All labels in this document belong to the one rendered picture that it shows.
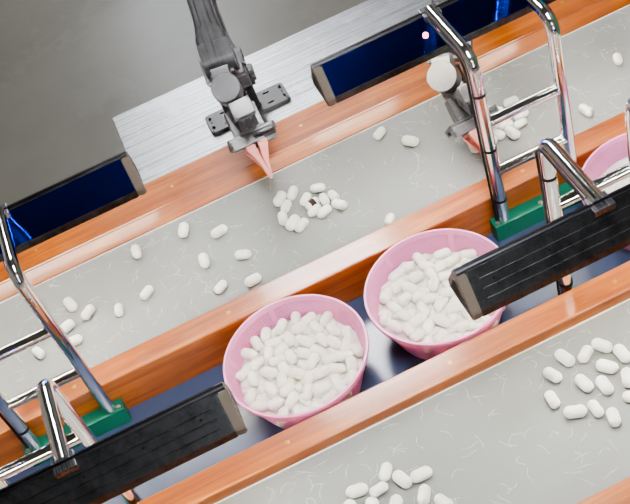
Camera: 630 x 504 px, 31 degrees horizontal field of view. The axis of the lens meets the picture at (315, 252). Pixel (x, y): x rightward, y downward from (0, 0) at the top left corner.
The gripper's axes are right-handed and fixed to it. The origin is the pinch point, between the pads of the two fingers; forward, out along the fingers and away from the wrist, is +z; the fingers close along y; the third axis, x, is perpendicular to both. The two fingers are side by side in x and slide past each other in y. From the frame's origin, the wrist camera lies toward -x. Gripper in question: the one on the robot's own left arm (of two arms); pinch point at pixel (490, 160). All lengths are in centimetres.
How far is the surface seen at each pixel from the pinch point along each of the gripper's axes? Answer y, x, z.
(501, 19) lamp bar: 7.4, -22.1, -20.0
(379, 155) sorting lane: -17.2, 12.3, -11.6
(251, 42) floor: -14, 173, -86
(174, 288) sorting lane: -66, 6, -5
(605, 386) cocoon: -9, -37, 43
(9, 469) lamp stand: -98, -39, 14
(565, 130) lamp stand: 10.6, -16.2, 2.2
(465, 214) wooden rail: -10.5, -5.9, 7.6
